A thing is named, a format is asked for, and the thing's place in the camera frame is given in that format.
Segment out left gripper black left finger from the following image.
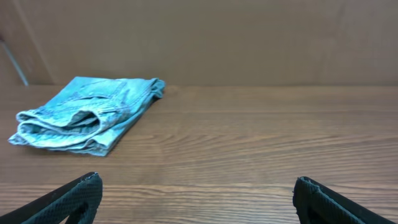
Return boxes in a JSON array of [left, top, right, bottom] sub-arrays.
[[1, 172, 103, 224]]

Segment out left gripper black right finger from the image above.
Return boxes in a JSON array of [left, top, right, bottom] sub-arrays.
[[293, 177, 394, 224]]

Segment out folded light blue denim shorts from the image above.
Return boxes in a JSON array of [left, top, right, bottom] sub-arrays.
[[8, 77, 165, 156]]

